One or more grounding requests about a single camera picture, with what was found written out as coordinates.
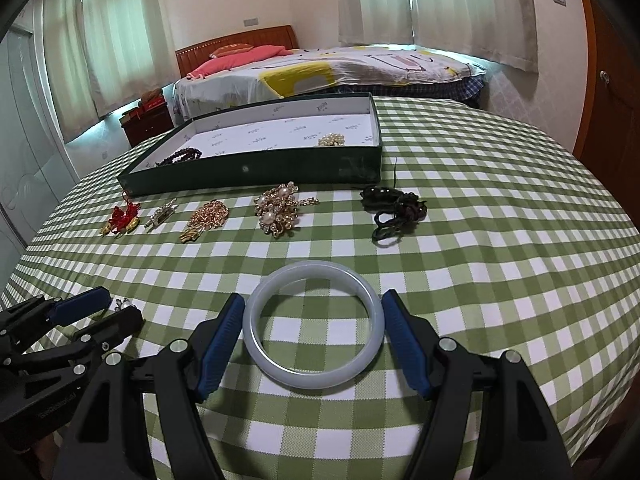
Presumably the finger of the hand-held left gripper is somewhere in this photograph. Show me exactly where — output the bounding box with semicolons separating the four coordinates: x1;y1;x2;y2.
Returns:
75;306;144;357
10;286;111;331

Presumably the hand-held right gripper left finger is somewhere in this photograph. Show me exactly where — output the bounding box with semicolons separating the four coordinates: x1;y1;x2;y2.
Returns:
52;292;246;480

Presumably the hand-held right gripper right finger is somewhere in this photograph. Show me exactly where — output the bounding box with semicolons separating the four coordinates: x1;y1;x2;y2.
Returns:
380;290;573;480

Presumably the white jade bangle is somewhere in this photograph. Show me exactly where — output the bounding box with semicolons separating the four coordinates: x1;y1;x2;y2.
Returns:
241;261;387;389

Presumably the red knot charm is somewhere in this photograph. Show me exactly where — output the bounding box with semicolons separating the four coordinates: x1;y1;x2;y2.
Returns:
101;201;142;236

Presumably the gold rhinestone brooch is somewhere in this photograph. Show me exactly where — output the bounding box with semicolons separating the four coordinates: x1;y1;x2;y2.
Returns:
180;200;231;245

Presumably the black gourd pendant with cord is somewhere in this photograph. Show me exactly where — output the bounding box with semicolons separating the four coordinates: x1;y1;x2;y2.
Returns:
361;157;430;247

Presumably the large pearl gold brooch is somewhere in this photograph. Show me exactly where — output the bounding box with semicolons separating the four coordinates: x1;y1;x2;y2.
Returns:
253;181;321;238

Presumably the dark green cardboard box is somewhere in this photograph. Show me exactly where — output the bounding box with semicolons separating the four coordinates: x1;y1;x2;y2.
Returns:
116;94;383;198

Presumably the silver rhinestone brooch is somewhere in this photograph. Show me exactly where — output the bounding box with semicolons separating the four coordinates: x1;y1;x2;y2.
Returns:
145;199;178;230

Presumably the green checked tablecloth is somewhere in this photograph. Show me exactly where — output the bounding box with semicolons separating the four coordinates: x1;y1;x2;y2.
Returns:
0;95;640;480

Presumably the dark wooden nightstand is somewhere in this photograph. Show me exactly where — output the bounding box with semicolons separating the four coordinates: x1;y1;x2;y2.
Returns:
120;105;176;148

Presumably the red box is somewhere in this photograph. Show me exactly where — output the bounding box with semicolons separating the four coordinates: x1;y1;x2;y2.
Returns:
137;87;166;111

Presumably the white curtain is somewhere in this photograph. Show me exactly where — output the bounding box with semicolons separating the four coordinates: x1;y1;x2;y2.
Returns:
337;0;416;48
80;0;173;111
405;0;538;73
42;0;98;141

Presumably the blue plaid bed sheet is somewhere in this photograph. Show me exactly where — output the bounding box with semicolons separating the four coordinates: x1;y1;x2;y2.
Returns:
320;72;488;109

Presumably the wooden bed headboard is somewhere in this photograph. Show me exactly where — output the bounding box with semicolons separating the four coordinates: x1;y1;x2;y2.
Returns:
175;25;298;78

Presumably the pink blanket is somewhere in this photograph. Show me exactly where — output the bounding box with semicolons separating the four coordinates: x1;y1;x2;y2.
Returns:
187;45;293;80

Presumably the bed with patterned cover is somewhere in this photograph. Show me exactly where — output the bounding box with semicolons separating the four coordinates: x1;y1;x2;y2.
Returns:
173;46;488;121

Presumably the orange patterned pillow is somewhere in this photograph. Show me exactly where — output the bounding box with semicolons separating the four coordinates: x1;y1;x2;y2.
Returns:
209;42;253;58

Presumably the wooden door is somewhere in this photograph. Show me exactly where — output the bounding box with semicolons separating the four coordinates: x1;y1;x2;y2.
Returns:
572;0;640;171

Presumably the dark bead bracelet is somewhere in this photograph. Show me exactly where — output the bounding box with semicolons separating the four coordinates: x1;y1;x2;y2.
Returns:
155;146;203;167

